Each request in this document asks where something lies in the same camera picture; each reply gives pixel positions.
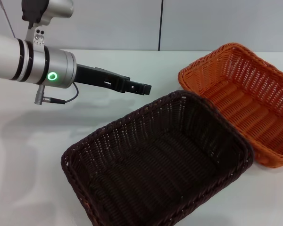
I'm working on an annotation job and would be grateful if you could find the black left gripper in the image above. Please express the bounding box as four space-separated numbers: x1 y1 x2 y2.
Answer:
74 63 153 96

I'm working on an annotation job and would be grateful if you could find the dark brown woven basket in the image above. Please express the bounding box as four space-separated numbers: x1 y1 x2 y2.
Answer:
60 90 255 226

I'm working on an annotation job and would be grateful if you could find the orange woven basket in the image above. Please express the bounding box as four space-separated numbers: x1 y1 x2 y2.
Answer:
177 42 283 169

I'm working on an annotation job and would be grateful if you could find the black cable with silver connector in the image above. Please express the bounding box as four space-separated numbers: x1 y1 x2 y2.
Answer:
33 81 79 105

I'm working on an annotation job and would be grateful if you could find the silver camera mount bracket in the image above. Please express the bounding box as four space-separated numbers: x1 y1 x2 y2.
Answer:
25 23 47 48

